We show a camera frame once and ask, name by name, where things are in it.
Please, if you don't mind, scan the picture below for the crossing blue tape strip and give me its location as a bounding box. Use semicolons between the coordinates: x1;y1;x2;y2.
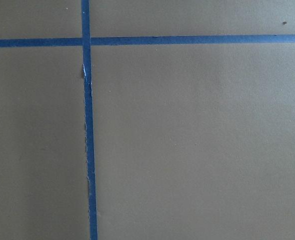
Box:
0;34;295;48

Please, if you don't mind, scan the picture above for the long blue tape strip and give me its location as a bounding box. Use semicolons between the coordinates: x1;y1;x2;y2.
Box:
81;0;98;240

